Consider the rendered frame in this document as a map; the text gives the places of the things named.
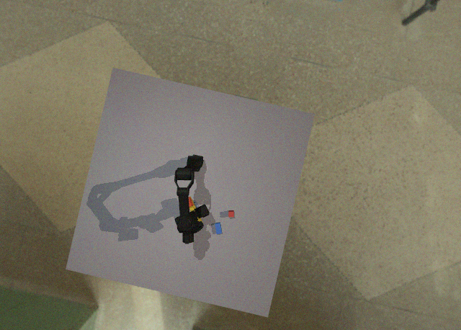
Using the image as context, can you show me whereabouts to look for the blue rectangular bar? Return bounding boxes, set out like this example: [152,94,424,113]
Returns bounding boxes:
[215,222,222,234]

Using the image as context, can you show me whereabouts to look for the yellow bar with red end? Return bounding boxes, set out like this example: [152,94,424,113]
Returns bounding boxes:
[189,196,202,222]

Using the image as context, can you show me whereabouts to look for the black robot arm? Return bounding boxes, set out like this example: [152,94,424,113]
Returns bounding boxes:
[174,155,204,244]

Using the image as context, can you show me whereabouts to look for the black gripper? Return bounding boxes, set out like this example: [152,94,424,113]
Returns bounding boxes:
[175,204,209,224]

